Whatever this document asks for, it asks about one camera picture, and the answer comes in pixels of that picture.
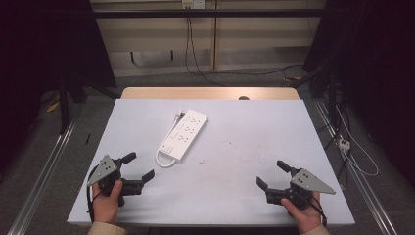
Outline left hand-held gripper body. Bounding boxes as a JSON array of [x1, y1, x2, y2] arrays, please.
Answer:
[[86, 154, 145, 208]]

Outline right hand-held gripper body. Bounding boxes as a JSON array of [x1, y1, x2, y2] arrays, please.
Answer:
[[264, 167, 337, 211]]

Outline person's left hand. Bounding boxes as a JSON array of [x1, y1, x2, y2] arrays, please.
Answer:
[[91, 179, 124, 225]]

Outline person's right hand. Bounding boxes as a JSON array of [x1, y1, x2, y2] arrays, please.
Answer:
[[280, 191, 324, 235]]

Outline black metal stand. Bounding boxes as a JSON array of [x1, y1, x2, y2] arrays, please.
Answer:
[[57, 76, 86, 135]]

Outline light wooden table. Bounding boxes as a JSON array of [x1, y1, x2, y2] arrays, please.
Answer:
[[120, 86, 300, 101]]

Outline black curtain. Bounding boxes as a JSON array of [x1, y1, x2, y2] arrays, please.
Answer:
[[302, 0, 415, 187], [0, 0, 117, 177]]

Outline white power strip cable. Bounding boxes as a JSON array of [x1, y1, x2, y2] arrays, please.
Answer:
[[155, 111, 186, 168]]

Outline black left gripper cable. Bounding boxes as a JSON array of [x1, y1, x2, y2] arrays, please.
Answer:
[[85, 165, 103, 223]]

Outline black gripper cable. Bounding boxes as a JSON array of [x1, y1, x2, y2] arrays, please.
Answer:
[[308, 195, 328, 228], [85, 165, 103, 223]]

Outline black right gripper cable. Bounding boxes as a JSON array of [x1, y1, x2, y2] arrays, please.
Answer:
[[308, 195, 328, 228]]

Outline aluminium floor rail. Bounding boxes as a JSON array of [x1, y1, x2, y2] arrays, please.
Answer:
[[313, 99, 399, 235], [6, 114, 81, 235]]

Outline white floor cable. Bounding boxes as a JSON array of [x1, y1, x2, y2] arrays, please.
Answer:
[[335, 106, 380, 178]]

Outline black wall cables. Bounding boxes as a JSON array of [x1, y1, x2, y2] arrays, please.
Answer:
[[184, 6, 304, 87]]

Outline black horizontal frame bar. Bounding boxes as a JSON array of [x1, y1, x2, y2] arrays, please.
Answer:
[[91, 8, 327, 19]]

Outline white wall outlet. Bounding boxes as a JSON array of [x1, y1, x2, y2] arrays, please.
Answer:
[[181, 0, 206, 10]]

